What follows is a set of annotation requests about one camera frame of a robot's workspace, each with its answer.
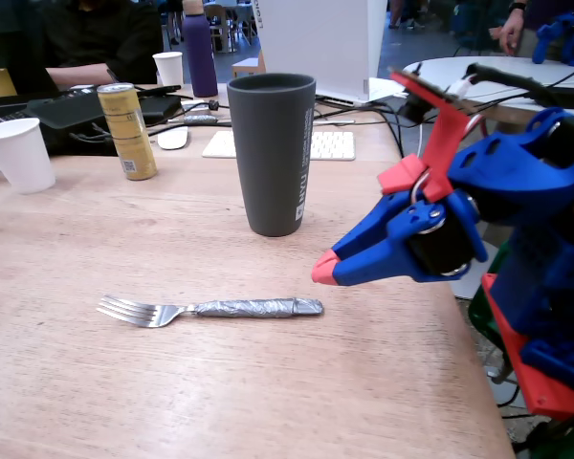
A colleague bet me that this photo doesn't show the fork with gray taped handle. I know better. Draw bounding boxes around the fork with gray taped handle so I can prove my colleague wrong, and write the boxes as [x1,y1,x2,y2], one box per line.
[96,295,325,329]

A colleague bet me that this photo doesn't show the light wooden chair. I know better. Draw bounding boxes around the light wooden chair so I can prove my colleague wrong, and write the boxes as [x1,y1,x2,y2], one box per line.
[232,49,267,78]

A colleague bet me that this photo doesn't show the bare forearm of seated person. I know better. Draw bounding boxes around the bare forearm of seated person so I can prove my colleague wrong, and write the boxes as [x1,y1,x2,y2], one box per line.
[45,61,112,91]

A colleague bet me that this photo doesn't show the person in black top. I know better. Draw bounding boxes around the person in black top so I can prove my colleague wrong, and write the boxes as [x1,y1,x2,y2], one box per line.
[40,0,165,86]

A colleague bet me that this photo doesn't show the white keyboard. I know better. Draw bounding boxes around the white keyboard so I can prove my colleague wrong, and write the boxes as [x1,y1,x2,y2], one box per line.
[201,129,357,162]

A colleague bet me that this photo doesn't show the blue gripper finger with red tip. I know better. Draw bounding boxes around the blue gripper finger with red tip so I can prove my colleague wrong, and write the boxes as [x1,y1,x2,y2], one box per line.
[317,190,413,269]
[310,201,447,288]

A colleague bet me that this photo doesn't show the white round table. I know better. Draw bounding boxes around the white round table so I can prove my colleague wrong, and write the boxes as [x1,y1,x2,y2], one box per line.
[404,55,574,120]

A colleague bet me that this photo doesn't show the red robot base plate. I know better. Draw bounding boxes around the red robot base plate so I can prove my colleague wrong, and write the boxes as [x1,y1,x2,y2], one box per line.
[480,273,574,423]

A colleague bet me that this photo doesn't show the purple bottle wooden cap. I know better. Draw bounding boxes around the purple bottle wooden cap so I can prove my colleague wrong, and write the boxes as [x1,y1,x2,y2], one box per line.
[181,0,220,98]

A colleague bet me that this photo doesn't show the black laptop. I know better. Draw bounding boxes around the black laptop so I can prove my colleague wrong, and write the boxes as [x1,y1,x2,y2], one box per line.
[26,88,183,131]

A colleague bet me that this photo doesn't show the black smartphone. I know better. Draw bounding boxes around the black smartphone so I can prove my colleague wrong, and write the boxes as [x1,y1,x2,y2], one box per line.
[137,84,183,98]

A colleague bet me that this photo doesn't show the tall gray cup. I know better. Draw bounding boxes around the tall gray cup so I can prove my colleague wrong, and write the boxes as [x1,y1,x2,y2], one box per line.
[227,72,317,238]

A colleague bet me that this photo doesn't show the black keyboard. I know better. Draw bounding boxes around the black keyboard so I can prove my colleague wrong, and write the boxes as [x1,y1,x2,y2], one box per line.
[0,95,121,158]

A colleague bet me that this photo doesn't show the white standing board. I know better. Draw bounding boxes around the white standing board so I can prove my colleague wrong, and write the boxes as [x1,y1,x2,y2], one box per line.
[256,0,389,104]

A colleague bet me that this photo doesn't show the tape wrapped cutlery handle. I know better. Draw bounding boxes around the tape wrapped cutlery handle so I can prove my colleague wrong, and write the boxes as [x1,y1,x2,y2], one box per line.
[169,113,220,127]

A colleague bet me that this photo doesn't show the green table clamp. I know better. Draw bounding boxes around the green table clamp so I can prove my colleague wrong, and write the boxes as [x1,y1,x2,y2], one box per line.
[467,238,513,364]

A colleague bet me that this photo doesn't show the small white paper cup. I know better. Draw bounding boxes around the small white paper cup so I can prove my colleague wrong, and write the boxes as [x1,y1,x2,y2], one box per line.
[151,51,186,88]

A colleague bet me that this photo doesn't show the large white paper cup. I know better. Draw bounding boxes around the large white paper cup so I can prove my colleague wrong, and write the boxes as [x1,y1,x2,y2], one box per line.
[0,117,57,195]

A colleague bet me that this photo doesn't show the red camera mount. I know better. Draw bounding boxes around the red camera mount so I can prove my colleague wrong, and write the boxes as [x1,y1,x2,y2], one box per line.
[377,69,484,202]

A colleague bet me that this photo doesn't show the yellow drink can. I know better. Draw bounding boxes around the yellow drink can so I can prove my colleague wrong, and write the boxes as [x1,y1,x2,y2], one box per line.
[97,82,159,182]

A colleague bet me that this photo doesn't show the bystander hand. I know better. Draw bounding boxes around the bystander hand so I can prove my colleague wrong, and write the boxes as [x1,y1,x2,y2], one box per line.
[498,12,528,56]

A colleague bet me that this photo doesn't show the black camera cable sleeve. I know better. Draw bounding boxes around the black camera cable sleeve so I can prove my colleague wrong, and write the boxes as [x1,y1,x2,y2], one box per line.
[466,61,574,109]

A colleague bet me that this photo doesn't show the white computer mouse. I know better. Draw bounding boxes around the white computer mouse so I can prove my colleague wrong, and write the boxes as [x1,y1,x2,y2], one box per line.
[156,124,190,151]

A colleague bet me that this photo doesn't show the blue gripper body black motor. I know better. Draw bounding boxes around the blue gripper body black motor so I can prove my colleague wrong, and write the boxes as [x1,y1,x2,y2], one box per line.
[408,107,574,282]

